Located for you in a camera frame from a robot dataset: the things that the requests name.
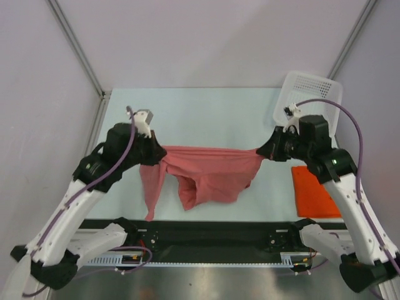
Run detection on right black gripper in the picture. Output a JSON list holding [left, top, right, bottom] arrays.
[[256, 125, 310, 161]]

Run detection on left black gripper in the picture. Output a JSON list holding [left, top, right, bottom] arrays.
[[121, 129, 167, 169]]

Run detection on pink red t shirt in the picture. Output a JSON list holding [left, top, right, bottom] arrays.
[[139, 146, 264, 221]]

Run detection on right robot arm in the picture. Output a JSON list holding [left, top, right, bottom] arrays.
[[256, 115, 399, 293]]

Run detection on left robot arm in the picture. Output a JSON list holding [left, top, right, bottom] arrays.
[[2, 122, 167, 299]]

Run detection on folded orange t shirt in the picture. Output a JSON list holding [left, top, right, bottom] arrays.
[[291, 166, 341, 219]]

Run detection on white plastic basket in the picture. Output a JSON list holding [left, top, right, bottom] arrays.
[[272, 71, 343, 138]]

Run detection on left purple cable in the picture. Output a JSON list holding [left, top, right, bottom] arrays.
[[21, 106, 154, 298]]

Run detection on purple cable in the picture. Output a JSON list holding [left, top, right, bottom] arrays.
[[21, 106, 154, 298], [290, 98, 400, 298]]

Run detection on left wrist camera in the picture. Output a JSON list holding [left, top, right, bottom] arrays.
[[126, 107, 154, 138]]

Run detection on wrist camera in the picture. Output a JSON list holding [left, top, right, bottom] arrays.
[[126, 107, 154, 138], [283, 103, 303, 132]]

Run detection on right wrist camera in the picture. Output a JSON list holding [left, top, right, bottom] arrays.
[[283, 103, 303, 132]]

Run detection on left aluminium corner post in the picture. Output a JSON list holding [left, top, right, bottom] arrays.
[[45, 0, 108, 99]]

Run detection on aluminium corner post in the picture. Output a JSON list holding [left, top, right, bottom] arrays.
[[45, 0, 108, 99], [327, 0, 380, 80]]

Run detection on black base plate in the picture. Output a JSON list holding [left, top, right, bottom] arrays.
[[74, 218, 351, 265]]

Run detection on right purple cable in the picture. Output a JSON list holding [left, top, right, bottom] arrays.
[[290, 98, 400, 298]]

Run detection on white slotted cable duct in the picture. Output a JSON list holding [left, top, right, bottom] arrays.
[[84, 252, 311, 268]]

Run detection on right aluminium corner post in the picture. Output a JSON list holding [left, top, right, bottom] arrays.
[[327, 0, 380, 80]]

